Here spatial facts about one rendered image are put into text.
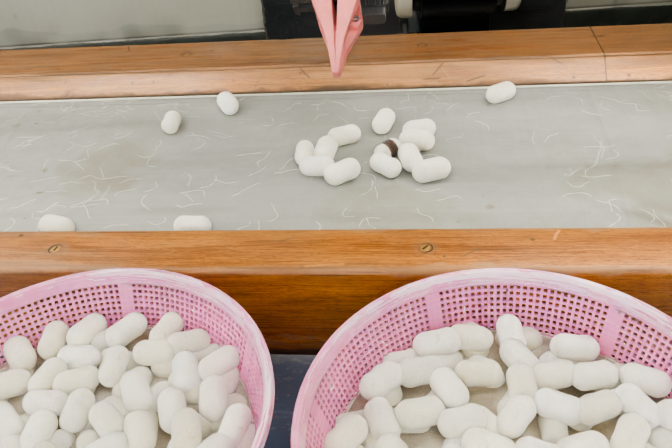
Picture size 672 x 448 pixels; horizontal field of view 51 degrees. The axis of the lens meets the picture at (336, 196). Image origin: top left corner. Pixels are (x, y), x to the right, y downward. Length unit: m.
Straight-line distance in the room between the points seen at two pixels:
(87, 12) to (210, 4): 0.49
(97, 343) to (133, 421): 0.10
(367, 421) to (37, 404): 0.22
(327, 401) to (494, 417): 0.11
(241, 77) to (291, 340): 0.39
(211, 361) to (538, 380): 0.22
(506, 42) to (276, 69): 0.28
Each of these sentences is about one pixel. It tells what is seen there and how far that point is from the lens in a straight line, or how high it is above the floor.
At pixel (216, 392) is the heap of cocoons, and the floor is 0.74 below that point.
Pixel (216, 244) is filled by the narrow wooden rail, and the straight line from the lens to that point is 0.58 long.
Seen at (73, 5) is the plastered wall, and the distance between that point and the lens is 3.01.
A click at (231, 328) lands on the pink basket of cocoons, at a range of 0.52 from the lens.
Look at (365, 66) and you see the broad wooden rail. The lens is 0.86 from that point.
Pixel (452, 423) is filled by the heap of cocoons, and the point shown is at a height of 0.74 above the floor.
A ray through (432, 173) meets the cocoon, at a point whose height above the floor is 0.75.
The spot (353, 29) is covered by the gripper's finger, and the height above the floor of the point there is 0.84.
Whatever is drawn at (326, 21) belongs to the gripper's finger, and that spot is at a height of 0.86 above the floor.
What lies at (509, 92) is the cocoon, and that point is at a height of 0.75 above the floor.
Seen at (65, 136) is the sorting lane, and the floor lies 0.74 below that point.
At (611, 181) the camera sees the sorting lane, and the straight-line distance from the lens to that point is 0.69.
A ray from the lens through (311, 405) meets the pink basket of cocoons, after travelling 0.45.
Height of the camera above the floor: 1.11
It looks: 34 degrees down
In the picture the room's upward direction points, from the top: 6 degrees counter-clockwise
